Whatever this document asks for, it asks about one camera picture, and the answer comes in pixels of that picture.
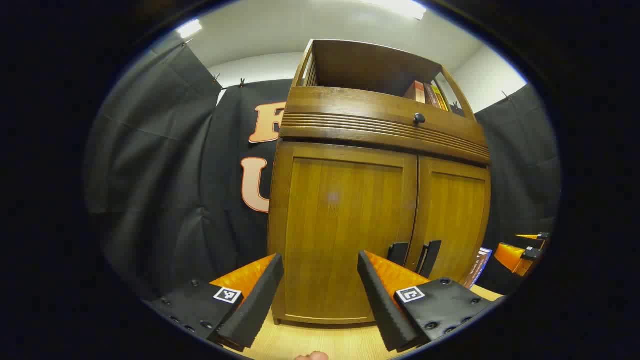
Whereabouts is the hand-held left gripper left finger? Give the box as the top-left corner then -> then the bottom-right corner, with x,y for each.
145,252 -> 286,353

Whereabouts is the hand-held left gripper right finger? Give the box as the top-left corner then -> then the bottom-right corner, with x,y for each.
356,250 -> 497,353

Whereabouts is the black door handle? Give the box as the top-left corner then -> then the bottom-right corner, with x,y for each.
418,239 -> 443,279
388,242 -> 410,268

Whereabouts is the wooden shoe cabinet door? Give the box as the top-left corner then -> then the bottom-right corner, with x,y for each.
268,141 -> 418,325
406,156 -> 492,290

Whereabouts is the wooden double-door shoe cabinet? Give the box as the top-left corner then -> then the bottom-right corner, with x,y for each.
267,39 -> 493,326

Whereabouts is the blue standing book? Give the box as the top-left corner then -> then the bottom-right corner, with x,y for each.
477,247 -> 494,278

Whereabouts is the brown standing book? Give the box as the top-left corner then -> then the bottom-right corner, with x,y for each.
462,249 -> 487,290

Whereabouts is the black backdrop cloth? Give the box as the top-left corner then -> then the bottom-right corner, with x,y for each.
84,42 -> 562,302

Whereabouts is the dark red book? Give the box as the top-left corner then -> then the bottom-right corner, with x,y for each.
423,82 -> 443,110

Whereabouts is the ribbed wooden drawer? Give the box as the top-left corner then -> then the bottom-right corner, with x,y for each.
279,86 -> 492,166

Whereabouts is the red-brown book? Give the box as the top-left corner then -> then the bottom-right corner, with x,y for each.
403,80 -> 426,105

